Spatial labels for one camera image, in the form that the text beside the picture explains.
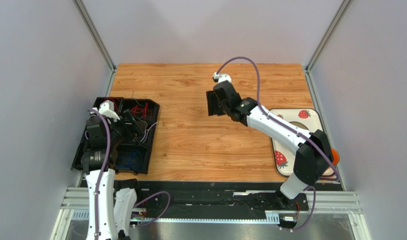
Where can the beige ceramic bowl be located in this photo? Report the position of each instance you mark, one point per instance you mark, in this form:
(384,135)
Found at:
(299,125)

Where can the right aluminium frame post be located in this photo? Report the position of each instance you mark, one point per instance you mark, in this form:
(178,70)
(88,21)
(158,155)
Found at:
(335,22)

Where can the black compartment organizer tray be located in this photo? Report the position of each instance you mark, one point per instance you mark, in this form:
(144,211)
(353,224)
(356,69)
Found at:
(137,156)

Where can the orange plastic cup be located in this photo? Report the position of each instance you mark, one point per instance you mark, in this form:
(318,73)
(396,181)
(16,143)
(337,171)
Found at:
(335,156)

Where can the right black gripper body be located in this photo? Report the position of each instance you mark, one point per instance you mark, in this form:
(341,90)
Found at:
(217,103)

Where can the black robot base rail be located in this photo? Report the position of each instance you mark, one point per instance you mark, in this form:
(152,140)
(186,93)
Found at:
(215,200)

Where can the aluminium frame post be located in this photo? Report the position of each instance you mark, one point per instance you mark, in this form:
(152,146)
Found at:
(335,22)
(89,23)

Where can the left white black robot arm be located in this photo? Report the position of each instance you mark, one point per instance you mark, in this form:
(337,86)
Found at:
(110,203)

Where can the left aluminium frame post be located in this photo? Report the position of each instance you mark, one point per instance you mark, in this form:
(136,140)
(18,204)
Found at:
(89,23)

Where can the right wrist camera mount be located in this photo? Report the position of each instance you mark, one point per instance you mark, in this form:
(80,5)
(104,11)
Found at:
(221,77)

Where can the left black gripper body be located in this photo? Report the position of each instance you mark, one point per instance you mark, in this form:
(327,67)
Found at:
(126,133)

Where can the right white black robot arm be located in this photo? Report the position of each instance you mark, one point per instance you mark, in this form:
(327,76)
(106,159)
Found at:
(312,150)

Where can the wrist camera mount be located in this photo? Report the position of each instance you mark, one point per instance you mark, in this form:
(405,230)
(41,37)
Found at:
(107,109)
(221,77)

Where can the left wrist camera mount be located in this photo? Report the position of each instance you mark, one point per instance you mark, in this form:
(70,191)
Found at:
(107,109)

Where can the strawberry pattern white tray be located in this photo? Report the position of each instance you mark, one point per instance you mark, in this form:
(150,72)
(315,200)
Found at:
(283,158)

